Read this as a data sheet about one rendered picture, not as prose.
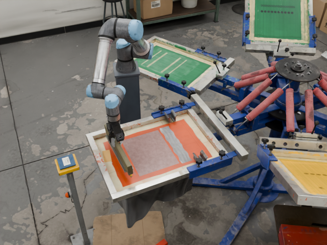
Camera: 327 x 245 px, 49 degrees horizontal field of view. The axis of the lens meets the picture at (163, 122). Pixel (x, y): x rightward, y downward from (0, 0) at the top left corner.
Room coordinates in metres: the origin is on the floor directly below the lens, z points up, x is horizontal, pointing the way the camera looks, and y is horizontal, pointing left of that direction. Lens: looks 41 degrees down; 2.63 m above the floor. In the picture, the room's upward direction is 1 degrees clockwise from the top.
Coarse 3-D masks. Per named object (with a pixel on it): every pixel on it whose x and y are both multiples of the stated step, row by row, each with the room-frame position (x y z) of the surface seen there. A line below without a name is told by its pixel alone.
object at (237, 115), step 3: (231, 114) 1.91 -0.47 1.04; (234, 114) 1.91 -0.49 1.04; (237, 114) 1.91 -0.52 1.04; (240, 114) 1.91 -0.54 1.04; (231, 117) 1.88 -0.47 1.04; (234, 117) 1.88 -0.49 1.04; (237, 117) 1.88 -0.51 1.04; (240, 117) 1.88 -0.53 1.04; (243, 117) 1.89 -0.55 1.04; (234, 120) 1.86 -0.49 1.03; (237, 120) 1.87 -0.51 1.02; (240, 120) 1.88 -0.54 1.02; (225, 126) 1.83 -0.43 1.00
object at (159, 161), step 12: (192, 144) 1.69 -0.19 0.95; (144, 156) 1.58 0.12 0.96; (156, 156) 1.58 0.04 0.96; (168, 156) 1.59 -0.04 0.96; (192, 156) 1.59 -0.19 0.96; (120, 168) 1.48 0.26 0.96; (144, 168) 1.48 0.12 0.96; (156, 168) 1.48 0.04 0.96; (168, 168) 1.48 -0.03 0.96; (120, 180) 1.38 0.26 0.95; (132, 180) 1.38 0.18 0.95
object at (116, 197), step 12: (144, 120) 1.90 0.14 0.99; (156, 120) 1.92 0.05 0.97; (96, 132) 1.77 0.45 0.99; (204, 132) 1.79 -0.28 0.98; (216, 144) 1.66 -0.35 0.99; (96, 156) 1.55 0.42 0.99; (108, 180) 1.35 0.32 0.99; (156, 180) 1.35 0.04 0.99; (168, 180) 1.36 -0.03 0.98; (120, 192) 1.26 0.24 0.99; (132, 192) 1.27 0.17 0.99
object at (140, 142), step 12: (180, 120) 1.94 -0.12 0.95; (144, 132) 1.81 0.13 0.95; (156, 132) 1.81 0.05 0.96; (180, 132) 1.81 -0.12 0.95; (192, 132) 1.81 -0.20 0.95; (108, 144) 1.69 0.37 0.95; (132, 144) 1.69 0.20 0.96; (144, 144) 1.69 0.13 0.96; (156, 144) 1.69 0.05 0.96; (168, 144) 1.69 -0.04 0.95; (132, 156) 1.58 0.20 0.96
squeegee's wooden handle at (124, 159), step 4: (108, 132) 1.65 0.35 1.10; (116, 140) 1.57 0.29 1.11; (116, 144) 1.53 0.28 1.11; (116, 148) 1.51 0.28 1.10; (120, 148) 1.50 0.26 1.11; (120, 152) 1.47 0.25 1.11; (124, 152) 1.47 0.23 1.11; (120, 156) 1.46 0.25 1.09; (124, 156) 1.44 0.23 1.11; (124, 160) 1.40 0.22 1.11; (128, 160) 1.40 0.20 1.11; (124, 164) 1.40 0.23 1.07; (128, 164) 1.37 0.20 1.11; (128, 168) 1.36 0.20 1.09; (128, 172) 1.36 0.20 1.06; (132, 172) 1.37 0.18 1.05
